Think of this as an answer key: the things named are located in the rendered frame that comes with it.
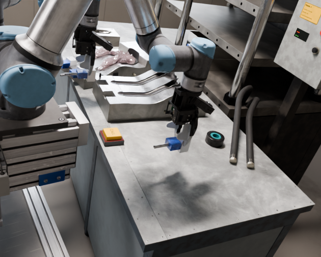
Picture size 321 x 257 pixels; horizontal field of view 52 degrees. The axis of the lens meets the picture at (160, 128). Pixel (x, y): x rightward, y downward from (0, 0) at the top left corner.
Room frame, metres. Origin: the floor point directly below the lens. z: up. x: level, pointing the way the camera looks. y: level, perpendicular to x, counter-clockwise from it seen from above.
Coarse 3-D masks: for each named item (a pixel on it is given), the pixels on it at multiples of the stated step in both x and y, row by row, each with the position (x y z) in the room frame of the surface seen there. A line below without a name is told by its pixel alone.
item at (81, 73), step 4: (68, 72) 1.29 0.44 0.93; (72, 72) 1.30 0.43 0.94; (76, 72) 1.31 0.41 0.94; (80, 72) 1.30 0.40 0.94; (84, 72) 1.31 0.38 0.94; (92, 72) 1.32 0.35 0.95; (80, 76) 1.30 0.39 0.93; (84, 76) 1.30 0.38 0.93; (88, 76) 1.31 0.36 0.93; (92, 76) 1.32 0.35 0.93; (88, 80) 1.31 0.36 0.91; (92, 80) 1.32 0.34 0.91
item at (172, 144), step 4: (176, 136) 0.98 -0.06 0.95; (168, 140) 0.95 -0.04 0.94; (172, 140) 0.96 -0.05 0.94; (176, 140) 0.97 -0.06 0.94; (180, 140) 0.96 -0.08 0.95; (160, 144) 0.93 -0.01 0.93; (164, 144) 0.94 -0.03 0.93; (168, 144) 0.94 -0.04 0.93; (172, 144) 0.94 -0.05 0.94; (176, 144) 0.94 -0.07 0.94; (180, 144) 0.95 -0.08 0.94; (188, 144) 0.97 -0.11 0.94; (168, 148) 0.94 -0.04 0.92; (172, 148) 0.94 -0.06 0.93; (176, 148) 0.95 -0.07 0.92; (180, 148) 0.95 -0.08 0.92; (184, 148) 0.96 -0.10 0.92; (188, 148) 0.97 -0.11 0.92; (180, 152) 0.96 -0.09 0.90
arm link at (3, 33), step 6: (0, 30) 0.76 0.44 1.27; (6, 30) 0.77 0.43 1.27; (12, 30) 0.78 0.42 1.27; (18, 30) 0.79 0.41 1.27; (24, 30) 0.80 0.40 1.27; (0, 36) 0.74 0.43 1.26; (6, 36) 0.74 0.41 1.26; (12, 36) 0.74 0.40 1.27; (0, 42) 0.74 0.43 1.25; (6, 42) 0.74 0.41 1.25; (0, 48) 0.72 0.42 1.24
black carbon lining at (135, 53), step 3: (129, 48) 1.82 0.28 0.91; (132, 48) 1.81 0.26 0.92; (129, 51) 1.82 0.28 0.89; (132, 51) 1.81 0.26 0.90; (135, 51) 1.81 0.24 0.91; (132, 54) 1.81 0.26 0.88; (135, 54) 1.80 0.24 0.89; (138, 54) 1.78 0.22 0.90; (135, 57) 1.80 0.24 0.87; (138, 57) 1.77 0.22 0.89; (78, 63) 1.58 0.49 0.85; (135, 63) 1.71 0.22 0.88; (96, 69) 1.56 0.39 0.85
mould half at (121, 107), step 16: (112, 80) 1.41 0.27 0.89; (128, 80) 1.47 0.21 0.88; (160, 80) 1.47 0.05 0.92; (96, 96) 1.35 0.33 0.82; (128, 96) 1.30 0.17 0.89; (160, 96) 1.35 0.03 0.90; (112, 112) 1.20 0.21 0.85; (128, 112) 1.24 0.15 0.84; (144, 112) 1.28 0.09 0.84; (160, 112) 1.32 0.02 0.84
